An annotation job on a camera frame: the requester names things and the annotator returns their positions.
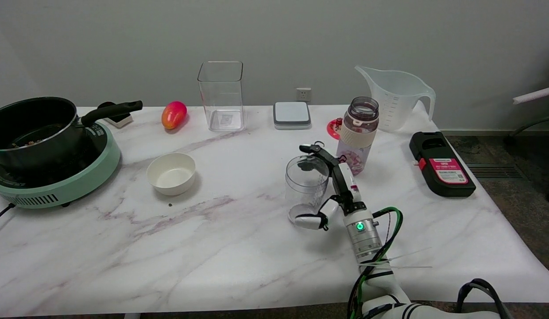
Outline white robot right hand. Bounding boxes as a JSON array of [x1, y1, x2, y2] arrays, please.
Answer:
[[295, 142, 367, 231]]

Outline small clear measuring cup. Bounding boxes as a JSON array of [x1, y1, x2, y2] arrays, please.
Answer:
[[285, 155, 331, 224]]

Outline large clear measuring jug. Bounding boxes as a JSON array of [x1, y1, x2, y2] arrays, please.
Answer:
[[355, 65, 436, 133]]

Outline clear bottle with beige band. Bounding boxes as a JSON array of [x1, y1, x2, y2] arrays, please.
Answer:
[[335, 96, 380, 176]]

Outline grey white square scale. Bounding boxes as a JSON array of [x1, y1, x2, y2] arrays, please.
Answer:
[[273, 101, 312, 130]]

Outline black box with red label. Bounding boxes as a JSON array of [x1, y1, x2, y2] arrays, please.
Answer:
[[409, 131, 477, 198]]

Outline floor vent grille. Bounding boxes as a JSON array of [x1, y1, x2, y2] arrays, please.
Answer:
[[467, 164, 524, 179]]

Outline clear square tall container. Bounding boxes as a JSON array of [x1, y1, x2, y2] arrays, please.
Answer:
[[197, 61, 246, 132]]

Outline white round bowl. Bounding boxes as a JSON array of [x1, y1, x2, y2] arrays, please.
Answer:
[[146, 152, 197, 196]]

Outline red orange mango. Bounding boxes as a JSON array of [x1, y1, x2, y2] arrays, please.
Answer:
[[161, 101, 188, 130]]

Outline white foam tube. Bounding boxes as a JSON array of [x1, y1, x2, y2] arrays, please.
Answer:
[[512, 85, 549, 105]]

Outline small white black device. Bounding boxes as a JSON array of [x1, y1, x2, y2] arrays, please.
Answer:
[[97, 102, 134, 129]]

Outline mint green induction cooker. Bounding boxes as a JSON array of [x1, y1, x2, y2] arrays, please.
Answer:
[[0, 121, 122, 210]]

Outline green robot cable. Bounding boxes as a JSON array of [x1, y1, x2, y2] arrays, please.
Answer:
[[347, 206, 404, 319]]

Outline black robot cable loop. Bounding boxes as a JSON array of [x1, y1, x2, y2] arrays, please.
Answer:
[[455, 278, 513, 319]]

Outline black saucepan with handle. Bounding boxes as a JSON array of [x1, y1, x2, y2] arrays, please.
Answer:
[[0, 97, 143, 174]]

